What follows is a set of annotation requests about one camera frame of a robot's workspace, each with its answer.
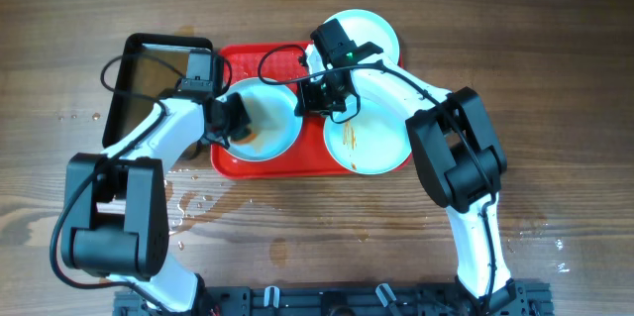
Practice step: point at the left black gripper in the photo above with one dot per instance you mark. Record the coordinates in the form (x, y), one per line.
(240, 119)

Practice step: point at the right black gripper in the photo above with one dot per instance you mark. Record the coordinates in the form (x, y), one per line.
(307, 106)

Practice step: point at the orange sponge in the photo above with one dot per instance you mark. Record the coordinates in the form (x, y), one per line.
(245, 136)

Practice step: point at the white plate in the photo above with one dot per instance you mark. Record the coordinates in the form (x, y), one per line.
(371, 140)
(274, 126)
(361, 26)

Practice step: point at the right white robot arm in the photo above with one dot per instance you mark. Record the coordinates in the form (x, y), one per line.
(459, 162)

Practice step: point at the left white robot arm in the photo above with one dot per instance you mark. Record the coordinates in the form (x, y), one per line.
(113, 224)

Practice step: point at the red plastic tray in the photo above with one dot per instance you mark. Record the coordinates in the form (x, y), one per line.
(308, 156)

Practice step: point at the black water tray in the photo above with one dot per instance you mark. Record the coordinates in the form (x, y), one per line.
(153, 64)

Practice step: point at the black mounting rail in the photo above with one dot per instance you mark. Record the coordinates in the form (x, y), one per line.
(516, 298)

